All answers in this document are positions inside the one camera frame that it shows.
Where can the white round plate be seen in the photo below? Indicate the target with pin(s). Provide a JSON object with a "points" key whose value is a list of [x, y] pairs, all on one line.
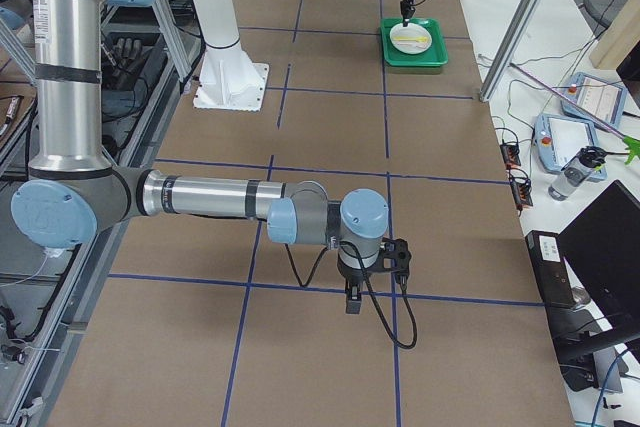
{"points": [[411, 30]]}

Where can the yellow plastic spoon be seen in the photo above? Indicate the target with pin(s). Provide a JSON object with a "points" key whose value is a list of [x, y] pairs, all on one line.
{"points": [[417, 40]]}

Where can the pink plastic spoon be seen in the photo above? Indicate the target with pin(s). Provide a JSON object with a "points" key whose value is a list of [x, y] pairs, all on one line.
{"points": [[415, 48]]}

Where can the green plastic tray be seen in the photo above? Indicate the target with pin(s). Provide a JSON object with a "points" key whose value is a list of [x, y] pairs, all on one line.
{"points": [[435, 56]]}

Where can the black power strip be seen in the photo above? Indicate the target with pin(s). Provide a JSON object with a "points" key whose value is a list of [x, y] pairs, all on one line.
{"points": [[521, 192], [511, 154]]}

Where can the black computer box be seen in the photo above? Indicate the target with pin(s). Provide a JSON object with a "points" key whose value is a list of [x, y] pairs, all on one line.
{"points": [[549, 266]]}

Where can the near blue teach pendant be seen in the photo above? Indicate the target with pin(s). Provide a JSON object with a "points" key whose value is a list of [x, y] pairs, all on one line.
{"points": [[558, 138]]}

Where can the blue teach pendant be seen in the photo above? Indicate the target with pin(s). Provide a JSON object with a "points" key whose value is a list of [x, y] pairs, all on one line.
{"points": [[558, 138], [604, 99]]}

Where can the far blue teach pendant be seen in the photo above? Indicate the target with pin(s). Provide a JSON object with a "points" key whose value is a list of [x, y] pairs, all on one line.
{"points": [[604, 99]]}

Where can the clear water bottle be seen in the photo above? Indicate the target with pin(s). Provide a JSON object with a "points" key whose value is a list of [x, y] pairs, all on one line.
{"points": [[576, 172]]}

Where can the black monitor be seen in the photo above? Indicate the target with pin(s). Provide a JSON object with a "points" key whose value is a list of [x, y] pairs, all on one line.
{"points": [[601, 246]]}

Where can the metal reacher stick green tip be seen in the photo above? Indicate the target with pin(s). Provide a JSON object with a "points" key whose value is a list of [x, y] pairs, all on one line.
{"points": [[632, 144]]}

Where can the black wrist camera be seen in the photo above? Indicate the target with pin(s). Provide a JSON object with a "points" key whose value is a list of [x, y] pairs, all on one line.
{"points": [[394, 258]]}

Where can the grey aluminium frame post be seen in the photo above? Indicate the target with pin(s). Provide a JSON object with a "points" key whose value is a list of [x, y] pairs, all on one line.
{"points": [[514, 34]]}

